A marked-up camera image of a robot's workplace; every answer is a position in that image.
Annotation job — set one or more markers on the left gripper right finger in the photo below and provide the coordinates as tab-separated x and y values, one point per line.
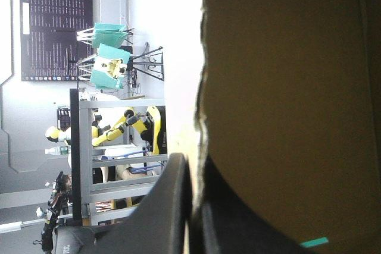
226	224

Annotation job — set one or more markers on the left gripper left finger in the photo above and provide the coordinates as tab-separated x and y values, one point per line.
166	206

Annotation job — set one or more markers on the brown cardboard box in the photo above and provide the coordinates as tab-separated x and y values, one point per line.
291	87

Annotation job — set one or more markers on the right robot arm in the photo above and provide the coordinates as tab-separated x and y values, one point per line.
55	203

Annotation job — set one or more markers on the yellow robot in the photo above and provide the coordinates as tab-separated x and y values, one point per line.
110	133

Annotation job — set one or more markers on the grey metal rack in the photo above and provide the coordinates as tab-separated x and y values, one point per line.
84	147

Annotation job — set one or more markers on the clear plastic bottle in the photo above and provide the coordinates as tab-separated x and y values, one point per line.
56	150

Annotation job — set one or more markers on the black metal stand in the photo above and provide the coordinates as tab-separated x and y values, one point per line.
151	65

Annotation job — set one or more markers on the dark wall display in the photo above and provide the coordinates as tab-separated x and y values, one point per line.
56	22

